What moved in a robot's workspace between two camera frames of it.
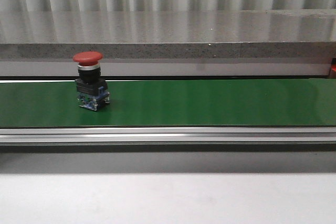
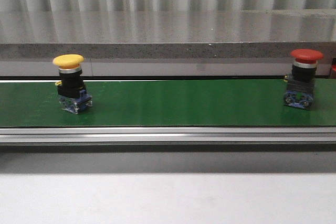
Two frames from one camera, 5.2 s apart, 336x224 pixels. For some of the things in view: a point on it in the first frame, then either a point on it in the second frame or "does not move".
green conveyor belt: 172,103 does not move
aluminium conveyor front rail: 167,139 does not move
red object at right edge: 333,64 does not move
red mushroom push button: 92,91 → 300,89
